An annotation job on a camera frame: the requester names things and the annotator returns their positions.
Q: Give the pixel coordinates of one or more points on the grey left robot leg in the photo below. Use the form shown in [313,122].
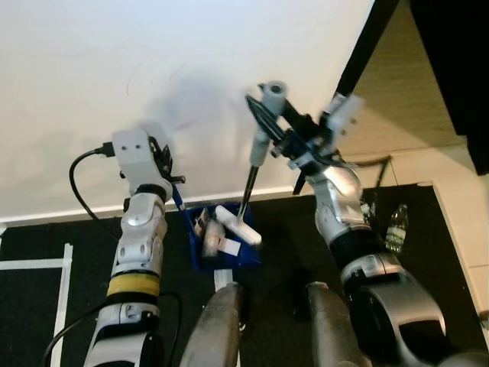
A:
[214,329]

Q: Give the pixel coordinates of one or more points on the black door frame strip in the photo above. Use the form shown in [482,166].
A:
[370,46]

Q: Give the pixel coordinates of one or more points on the blue plastic dustpan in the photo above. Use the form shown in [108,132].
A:
[200,261]

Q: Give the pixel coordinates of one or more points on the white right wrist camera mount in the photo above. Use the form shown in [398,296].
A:
[345,115]

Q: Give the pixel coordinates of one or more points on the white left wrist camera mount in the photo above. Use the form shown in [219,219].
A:
[131,153]

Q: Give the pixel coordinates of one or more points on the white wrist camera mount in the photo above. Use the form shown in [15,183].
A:
[345,115]
[131,153]

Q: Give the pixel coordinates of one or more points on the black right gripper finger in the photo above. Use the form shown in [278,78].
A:
[260,116]
[293,115]

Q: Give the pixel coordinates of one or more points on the grey right robot leg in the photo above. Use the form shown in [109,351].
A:
[328,329]

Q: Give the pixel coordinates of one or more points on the black cabinet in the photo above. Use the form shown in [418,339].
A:
[458,69]

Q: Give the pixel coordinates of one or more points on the crushed clear plastic bottle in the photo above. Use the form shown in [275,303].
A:
[368,210]

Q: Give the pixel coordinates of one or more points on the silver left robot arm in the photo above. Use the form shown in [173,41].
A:
[137,245]

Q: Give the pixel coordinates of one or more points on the black floor mat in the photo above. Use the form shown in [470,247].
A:
[283,229]

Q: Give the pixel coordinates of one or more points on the white paper scrap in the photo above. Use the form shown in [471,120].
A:
[228,247]

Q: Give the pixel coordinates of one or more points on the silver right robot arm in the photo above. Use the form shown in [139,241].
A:
[382,306]

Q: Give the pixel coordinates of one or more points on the clear bottle with green label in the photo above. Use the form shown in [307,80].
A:
[396,229]

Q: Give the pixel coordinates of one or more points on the grey robot leg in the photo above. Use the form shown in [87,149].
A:
[214,329]
[328,329]

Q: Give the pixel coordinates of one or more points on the crushed metal can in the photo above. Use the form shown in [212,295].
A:
[206,233]

